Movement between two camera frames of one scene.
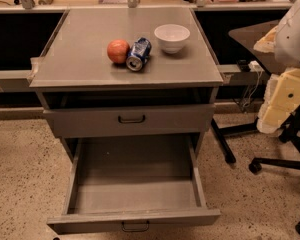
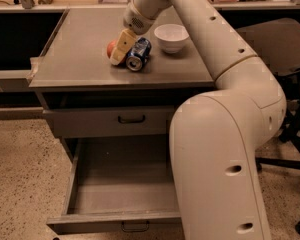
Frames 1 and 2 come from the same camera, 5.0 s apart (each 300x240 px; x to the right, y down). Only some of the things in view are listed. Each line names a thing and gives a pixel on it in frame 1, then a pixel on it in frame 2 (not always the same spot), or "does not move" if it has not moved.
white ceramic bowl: [171, 37] does not move
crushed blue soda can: [139, 54] does not move
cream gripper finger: [285, 92] -> [135, 25]
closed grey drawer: [130, 121] does not move
